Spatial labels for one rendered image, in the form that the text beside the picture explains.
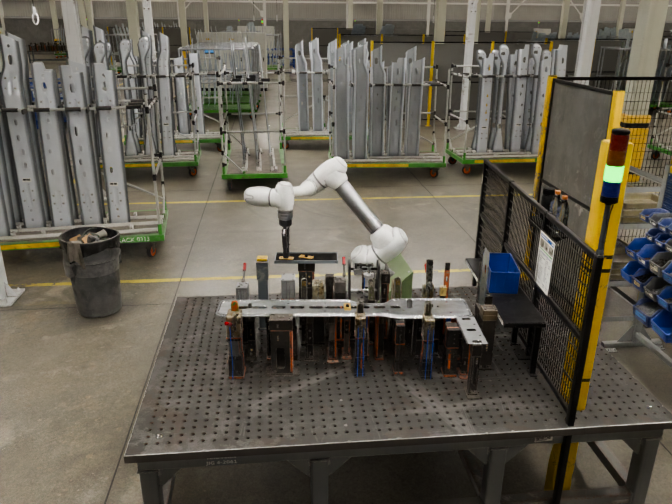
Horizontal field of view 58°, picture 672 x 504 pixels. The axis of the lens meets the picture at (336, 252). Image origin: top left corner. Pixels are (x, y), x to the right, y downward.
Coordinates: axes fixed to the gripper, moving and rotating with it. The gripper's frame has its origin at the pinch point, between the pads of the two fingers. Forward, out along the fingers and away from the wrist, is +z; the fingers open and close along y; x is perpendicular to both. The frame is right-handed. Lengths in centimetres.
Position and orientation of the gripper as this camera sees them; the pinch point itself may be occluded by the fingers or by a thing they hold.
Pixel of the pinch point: (286, 251)
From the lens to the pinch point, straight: 353.2
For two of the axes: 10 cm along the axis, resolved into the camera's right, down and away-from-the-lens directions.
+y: -1.1, 3.6, -9.3
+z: -0.1, 9.3, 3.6
